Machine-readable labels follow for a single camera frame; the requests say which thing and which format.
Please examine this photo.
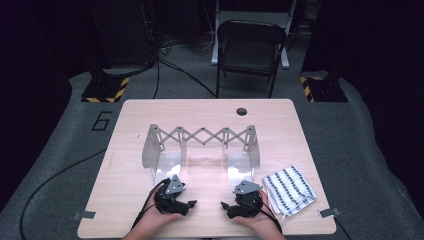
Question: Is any black folding chair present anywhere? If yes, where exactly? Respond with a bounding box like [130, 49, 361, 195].
[215, 19, 288, 99]

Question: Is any hand-held gripper cable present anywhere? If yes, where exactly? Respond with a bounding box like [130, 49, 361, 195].
[248, 199, 284, 234]
[131, 178, 171, 231]

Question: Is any grey tape strip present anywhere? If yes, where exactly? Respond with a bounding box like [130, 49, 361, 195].
[72, 210, 97, 221]
[318, 207, 342, 219]

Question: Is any long black floor cable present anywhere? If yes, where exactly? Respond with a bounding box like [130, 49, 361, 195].
[19, 148, 108, 240]

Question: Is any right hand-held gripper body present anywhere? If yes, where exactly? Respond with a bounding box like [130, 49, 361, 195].
[232, 179, 264, 218]

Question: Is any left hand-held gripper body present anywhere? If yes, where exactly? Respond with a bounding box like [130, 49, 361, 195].
[153, 174, 191, 215]

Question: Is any white patterned dish cloth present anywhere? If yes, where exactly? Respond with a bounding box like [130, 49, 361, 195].
[262, 165, 318, 218]

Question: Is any right hand-held gripper cable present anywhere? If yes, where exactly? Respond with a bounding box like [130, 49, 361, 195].
[248, 199, 284, 234]

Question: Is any left hand-held gripper cable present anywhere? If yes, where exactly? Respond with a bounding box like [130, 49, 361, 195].
[131, 178, 171, 231]

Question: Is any thin black floor cable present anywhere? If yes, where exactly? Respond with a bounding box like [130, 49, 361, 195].
[152, 59, 161, 100]
[159, 59, 218, 98]

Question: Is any grey expandable metal rack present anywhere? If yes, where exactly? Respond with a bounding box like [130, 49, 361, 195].
[142, 123, 261, 187]

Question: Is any person's left hand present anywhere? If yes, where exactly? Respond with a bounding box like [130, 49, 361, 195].
[131, 193, 184, 236]

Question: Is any black yellow striped stand base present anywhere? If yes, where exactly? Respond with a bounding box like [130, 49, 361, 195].
[80, 68, 130, 104]
[299, 70, 349, 103]

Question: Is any person's right hand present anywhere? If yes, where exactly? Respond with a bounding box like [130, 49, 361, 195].
[234, 191, 283, 234]

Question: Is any black equipment cabinet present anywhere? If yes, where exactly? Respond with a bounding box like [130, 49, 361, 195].
[84, 0, 158, 68]

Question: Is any floor cable bundle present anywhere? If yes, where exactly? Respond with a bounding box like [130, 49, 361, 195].
[158, 29, 214, 56]

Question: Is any short black taped cable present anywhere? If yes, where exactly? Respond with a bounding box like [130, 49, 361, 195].
[333, 216, 353, 240]

